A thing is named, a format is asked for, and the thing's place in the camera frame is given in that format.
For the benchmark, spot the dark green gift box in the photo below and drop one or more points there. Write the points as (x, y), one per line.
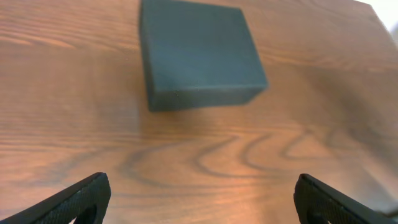
(197, 55)

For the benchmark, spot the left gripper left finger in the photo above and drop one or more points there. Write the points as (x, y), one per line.
(83, 202)

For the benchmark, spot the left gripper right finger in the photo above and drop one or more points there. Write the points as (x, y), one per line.
(318, 203)

